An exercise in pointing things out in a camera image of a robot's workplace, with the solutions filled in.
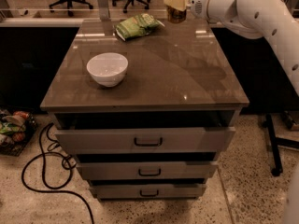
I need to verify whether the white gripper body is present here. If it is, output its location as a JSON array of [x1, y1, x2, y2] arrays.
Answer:
[[188, 0, 219, 21]]

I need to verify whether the orange soda can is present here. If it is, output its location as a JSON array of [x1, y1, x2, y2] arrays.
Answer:
[[166, 6, 187, 23]]

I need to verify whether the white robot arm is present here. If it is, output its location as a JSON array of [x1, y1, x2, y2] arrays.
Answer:
[[177, 0, 299, 224]]

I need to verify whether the white ceramic bowl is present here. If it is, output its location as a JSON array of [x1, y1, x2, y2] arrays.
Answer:
[[86, 52, 128, 87]]

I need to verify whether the green chip bag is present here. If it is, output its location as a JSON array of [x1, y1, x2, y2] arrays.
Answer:
[[115, 13, 164, 41]]

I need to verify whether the grey drawer cabinet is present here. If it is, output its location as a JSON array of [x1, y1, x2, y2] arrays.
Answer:
[[41, 20, 249, 187]]

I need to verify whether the top grey drawer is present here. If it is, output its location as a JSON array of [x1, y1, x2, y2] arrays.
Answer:
[[56, 127, 235, 154]]

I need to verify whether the grey drawer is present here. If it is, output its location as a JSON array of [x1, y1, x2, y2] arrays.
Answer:
[[78, 161, 217, 180], [56, 127, 235, 154], [90, 183, 206, 200]]

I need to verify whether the middle grey drawer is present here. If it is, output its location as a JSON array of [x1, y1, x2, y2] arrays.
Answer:
[[78, 161, 217, 180]]

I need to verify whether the black stand leg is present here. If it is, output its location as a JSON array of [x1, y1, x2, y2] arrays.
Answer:
[[263, 114, 299, 176]]

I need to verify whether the bottom grey drawer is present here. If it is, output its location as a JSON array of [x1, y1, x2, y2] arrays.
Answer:
[[90, 183, 206, 200]]

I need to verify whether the grey metal post left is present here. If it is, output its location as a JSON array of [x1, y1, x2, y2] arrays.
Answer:
[[97, 0, 110, 21]]

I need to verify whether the black floor cable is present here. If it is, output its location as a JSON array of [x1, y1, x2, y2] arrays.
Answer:
[[21, 122, 95, 224]]

